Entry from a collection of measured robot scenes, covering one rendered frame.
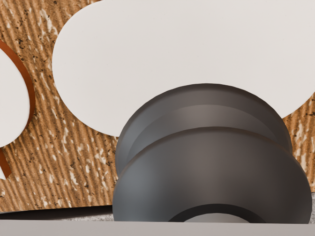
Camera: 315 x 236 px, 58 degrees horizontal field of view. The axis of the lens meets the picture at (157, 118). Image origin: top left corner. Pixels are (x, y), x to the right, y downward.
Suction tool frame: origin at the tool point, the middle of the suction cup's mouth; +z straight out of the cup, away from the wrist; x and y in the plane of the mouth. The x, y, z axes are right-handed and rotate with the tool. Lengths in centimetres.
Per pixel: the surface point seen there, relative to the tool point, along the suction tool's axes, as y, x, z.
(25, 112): 8.9, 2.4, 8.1
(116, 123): 3.8, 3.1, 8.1
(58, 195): 8.5, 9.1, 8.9
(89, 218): 7.6, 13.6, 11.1
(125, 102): 3.2, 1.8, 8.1
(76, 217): 8.8, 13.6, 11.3
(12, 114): 9.6, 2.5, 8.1
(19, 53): 8.9, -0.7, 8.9
